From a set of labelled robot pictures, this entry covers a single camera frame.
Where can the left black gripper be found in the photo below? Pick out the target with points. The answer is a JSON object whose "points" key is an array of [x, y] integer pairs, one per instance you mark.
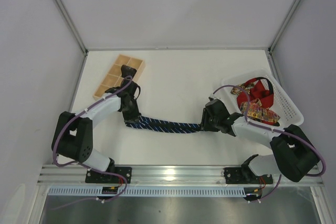
{"points": [[132, 115]]}

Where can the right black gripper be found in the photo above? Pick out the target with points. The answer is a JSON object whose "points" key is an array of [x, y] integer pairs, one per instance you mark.
{"points": [[204, 120]]}

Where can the navy blue striped tie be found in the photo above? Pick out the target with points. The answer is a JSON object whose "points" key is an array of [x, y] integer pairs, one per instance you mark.
{"points": [[156, 125]]}

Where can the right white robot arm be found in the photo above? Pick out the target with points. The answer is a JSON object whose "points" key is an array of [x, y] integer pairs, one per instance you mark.
{"points": [[293, 155]]}

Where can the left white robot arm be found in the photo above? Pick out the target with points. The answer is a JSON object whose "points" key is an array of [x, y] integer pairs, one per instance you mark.
{"points": [[73, 138]]}

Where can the wooden compartment organizer box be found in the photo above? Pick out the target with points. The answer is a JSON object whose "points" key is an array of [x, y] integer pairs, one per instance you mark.
{"points": [[113, 77]]}

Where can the rolled black tie upper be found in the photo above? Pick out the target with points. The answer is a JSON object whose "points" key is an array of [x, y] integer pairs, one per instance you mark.
{"points": [[127, 73]]}

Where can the gold patterned tie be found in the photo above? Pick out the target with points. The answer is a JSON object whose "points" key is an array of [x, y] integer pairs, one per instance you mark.
{"points": [[257, 111]]}

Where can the red tie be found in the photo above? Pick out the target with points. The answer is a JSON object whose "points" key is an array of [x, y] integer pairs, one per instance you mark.
{"points": [[260, 95]]}

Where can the white plastic basket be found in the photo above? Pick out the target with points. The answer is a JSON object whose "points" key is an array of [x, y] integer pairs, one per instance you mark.
{"points": [[283, 105]]}

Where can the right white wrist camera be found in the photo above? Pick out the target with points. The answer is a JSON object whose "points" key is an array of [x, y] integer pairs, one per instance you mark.
{"points": [[212, 97]]}

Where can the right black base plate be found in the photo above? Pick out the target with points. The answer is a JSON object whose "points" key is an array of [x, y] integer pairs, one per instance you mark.
{"points": [[239, 176]]}

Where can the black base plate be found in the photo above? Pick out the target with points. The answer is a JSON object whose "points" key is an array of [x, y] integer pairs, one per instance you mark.
{"points": [[239, 176], [93, 177]]}

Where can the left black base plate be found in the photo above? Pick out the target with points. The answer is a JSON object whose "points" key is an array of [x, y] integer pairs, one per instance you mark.
{"points": [[93, 177]]}

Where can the aluminium mounting rail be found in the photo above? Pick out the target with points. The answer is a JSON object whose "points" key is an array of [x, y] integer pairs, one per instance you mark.
{"points": [[142, 175]]}

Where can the white slotted cable duct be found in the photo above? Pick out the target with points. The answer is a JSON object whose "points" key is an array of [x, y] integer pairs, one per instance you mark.
{"points": [[147, 191]]}

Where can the left aluminium frame post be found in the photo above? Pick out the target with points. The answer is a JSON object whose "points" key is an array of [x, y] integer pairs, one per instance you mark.
{"points": [[71, 25]]}

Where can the aluminium frame post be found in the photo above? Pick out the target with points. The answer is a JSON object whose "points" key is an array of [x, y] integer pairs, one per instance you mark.
{"points": [[71, 25], [288, 17]]}

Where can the right aluminium frame post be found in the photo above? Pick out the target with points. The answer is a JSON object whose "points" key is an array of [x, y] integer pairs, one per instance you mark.
{"points": [[288, 17]]}

